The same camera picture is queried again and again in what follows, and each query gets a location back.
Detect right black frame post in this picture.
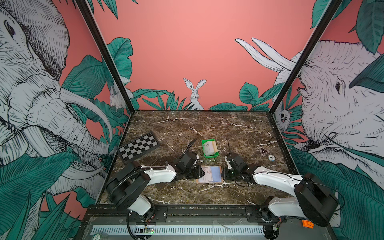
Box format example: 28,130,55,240
269,0,342,115

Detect black frame post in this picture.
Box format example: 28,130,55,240
75,0,135,115
269,0,342,115

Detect left black frame post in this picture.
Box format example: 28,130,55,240
75,0,135,115

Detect green plastic card tray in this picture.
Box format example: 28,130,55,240
202,139,219,159

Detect triangle marker sticker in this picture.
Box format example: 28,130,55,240
259,147,270,157

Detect orange connector block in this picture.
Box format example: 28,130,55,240
302,220,314,229

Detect black white checkerboard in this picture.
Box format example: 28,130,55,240
118,132,160,164

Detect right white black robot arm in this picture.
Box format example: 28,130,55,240
222,153,339,227

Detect tan leather card holder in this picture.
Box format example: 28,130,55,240
196,166,223,184

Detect black mounting rail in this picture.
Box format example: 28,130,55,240
83,204,268,225

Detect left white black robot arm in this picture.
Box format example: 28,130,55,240
106,152,205,217

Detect white slotted cable duct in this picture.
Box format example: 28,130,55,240
90,225,264,236

